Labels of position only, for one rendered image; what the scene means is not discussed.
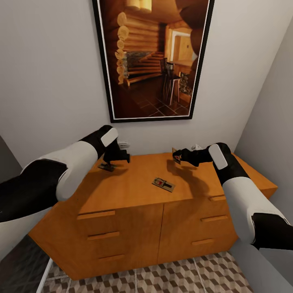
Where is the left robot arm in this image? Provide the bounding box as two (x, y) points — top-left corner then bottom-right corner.
(0, 126), (131, 261)

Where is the mousetrap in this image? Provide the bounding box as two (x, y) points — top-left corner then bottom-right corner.
(152, 177), (175, 192)
(172, 148), (181, 165)
(97, 162), (117, 172)

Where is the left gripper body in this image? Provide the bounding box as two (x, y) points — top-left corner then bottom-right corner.
(103, 148), (127, 162)

